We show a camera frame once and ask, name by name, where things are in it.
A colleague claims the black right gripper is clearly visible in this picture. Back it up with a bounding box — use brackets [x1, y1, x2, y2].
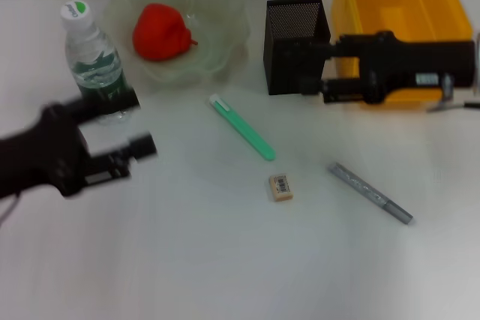
[299, 30, 476, 106]

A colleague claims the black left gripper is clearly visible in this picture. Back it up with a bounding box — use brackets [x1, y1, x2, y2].
[0, 89, 158, 199]

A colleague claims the clear green-label water bottle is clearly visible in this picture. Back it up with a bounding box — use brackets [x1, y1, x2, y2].
[59, 0, 140, 126]

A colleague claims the green toothbrush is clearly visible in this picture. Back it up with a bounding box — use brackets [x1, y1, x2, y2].
[208, 94, 277, 161]

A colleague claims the black mesh pen holder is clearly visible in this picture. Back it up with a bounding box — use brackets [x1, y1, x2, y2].
[262, 0, 332, 96]

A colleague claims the green glass fruit bowl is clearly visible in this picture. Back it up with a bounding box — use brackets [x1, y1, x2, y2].
[103, 0, 251, 89]

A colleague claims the beige eraser with barcode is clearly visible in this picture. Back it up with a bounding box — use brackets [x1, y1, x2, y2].
[268, 172, 295, 203]

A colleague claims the grey pen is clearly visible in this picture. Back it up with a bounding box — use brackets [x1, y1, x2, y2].
[325, 160, 414, 226]

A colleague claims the right gripper cable with plugs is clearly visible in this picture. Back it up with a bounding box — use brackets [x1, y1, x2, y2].
[427, 72, 480, 113]

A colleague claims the gripper cable with plugs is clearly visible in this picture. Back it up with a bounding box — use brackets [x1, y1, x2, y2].
[0, 192, 20, 223]
[427, 72, 480, 113]

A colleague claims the left gripper cable with plugs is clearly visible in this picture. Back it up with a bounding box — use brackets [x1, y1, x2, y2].
[0, 192, 20, 223]

